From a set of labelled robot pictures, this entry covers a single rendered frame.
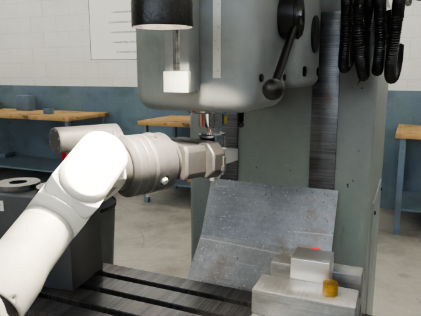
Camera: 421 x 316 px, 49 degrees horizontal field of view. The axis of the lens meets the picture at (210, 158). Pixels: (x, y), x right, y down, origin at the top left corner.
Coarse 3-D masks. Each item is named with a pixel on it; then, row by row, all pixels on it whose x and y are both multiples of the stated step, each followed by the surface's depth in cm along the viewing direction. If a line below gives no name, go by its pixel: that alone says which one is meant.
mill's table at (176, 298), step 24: (48, 288) 93; (96, 288) 94; (120, 288) 93; (144, 288) 93; (168, 288) 94; (192, 288) 93; (216, 288) 93; (48, 312) 84; (72, 312) 84; (96, 312) 84; (120, 312) 84; (144, 312) 84; (168, 312) 84; (192, 312) 85; (216, 312) 84; (240, 312) 84
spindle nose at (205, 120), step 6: (204, 114) 74; (210, 114) 74; (216, 114) 74; (222, 114) 74; (204, 120) 74; (210, 120) 74; (216, 120) 74; (222, 120) 75; (204, 126) 74; (210, 126) 74; (216, 126) 74; (222, 126) 75
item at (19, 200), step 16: (0, 192) 94; (16, 192) 94; (32, 192) 94; (0, 208) 93; (16, 208) 92; (0, 224) 94; (96, 224) 99; (80, 240) 93; (96, 240) 99; (64, 256) 90; (80, 256) 93; (96, 256) 99; (64, 272) 91; (80, 272) 93; (96, 272) 100; (64, 288) 92
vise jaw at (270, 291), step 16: (256, 288) 69; (272, 288) 69; (288, 288) 69; (304, 288) 69; (320, 288) 69; (256, 304) 69; (272, 304) 68; (288, 304) 67; (304, 304) 66; (320, 304) 65; (336, 304) 64; (352, 304) 64
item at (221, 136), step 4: (200, 132) 77; (204, 132) 77; (220, 132) 77; (224, 132) 77; (200, 136) 75; (204, 136) 75; (208, 136) 74; (212, 136) 74; (216, 136) 74; (220, 136) 75; (224, 136) 75; (212, 140) 75; (216, 140) 75
